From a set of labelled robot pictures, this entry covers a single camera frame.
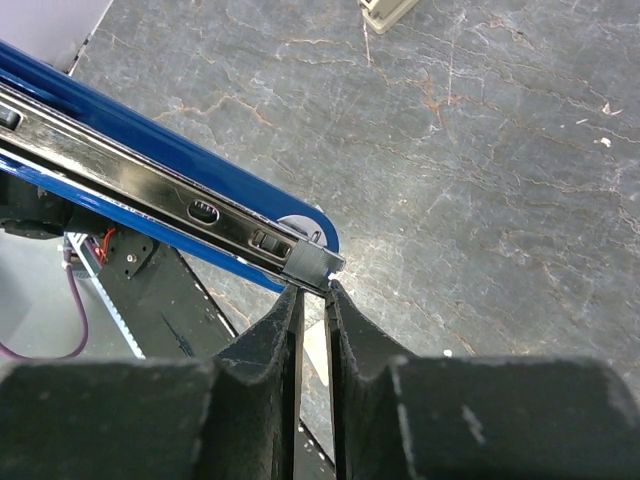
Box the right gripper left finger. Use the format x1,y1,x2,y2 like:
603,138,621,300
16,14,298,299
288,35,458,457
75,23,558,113
1,287,304,479

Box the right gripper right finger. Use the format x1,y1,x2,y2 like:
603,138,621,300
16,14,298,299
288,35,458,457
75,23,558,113
325,282,639,479

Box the blue stapler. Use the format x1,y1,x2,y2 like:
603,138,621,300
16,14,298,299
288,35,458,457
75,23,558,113
1,44,344,295

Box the beige stapler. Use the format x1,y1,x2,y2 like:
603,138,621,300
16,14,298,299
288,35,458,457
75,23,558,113
358,0,418,34

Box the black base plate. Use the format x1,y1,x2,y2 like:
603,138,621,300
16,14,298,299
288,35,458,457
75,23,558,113
98,229,334,479

